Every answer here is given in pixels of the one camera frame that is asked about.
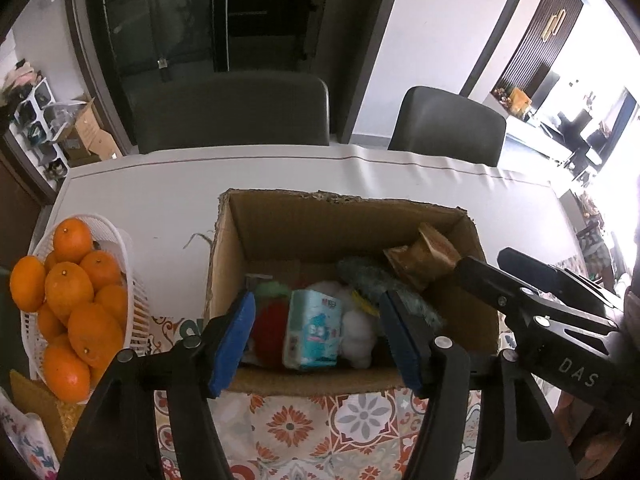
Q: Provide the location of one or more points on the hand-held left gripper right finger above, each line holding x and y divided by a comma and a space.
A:
402, 345

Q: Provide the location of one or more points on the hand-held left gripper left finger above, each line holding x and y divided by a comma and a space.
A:
232, 340

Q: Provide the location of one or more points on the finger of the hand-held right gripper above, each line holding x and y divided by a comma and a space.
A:
550, 277
500, 290

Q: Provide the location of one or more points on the red strawberry plush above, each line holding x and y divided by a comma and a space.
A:
272, 325

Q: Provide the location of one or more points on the white plush toy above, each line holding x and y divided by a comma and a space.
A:
357, 332

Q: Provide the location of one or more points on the blue tissue pack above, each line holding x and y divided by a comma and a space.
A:
312, 332

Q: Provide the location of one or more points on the brown snack packet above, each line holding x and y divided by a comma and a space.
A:
420, 257

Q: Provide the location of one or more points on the brown cardboard box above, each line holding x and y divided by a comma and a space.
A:
280, 230

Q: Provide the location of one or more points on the person's right hand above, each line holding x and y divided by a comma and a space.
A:
567, 407

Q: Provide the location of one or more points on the chair with patterned cushion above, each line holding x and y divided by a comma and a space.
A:
597, 245

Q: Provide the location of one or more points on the white fruit basket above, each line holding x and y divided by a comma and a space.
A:
132, 280

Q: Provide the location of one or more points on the patterned table runner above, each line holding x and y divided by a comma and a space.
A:
320, 435

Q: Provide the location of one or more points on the white tv cabinet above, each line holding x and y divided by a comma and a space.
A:
542, 137

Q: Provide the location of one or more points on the white tablecloth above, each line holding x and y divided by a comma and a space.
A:
165, 195

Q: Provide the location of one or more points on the pile of oranges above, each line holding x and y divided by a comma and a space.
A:
75, 305

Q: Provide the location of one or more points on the grey dining chair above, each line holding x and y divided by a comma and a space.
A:
447, 125
230, 115

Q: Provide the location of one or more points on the woven wicker tissue box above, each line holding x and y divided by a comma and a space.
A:
45, 405

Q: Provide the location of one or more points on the floral tissue box cover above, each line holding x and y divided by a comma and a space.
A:
25, 440

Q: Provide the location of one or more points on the open cardboard box with bag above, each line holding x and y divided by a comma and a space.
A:
87, 135

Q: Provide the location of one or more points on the dark interior door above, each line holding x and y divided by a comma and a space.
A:
492, 30

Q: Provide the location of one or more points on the white shoe rack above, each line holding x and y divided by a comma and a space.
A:
37, 125

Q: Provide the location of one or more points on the dark glass sliding door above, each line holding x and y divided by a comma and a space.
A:
200, 20

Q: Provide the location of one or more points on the pile of clothes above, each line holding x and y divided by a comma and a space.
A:
20, 77

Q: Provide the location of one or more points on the dark slatted wall panel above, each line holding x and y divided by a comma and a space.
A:
540, 25

